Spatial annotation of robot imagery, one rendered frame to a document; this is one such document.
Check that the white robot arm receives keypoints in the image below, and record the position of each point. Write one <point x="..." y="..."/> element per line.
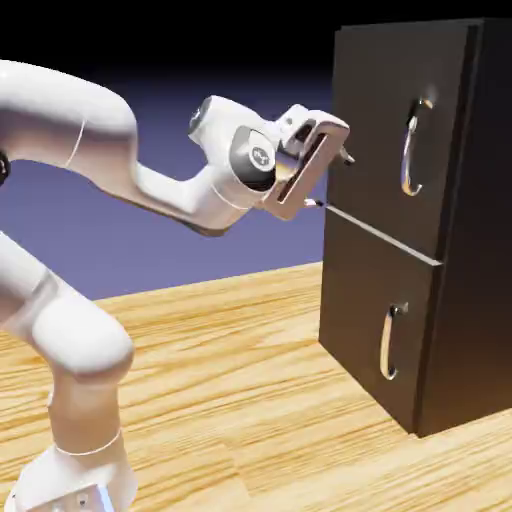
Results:
<point x="92" y="132"/>

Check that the dark wood cabinet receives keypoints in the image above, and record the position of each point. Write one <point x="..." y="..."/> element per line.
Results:
<point x="472" y="240"/>

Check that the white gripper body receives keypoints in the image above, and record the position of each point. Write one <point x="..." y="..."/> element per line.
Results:
<point x="320" y="160"/>

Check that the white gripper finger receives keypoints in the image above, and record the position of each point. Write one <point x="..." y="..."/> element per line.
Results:
<point x="312" y="202"/>
<point x="346" y="157"/>

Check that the dark cabinet door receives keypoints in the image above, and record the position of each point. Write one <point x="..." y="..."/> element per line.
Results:
<point x="360" y="320"/>
<point x="380" y="140"/>

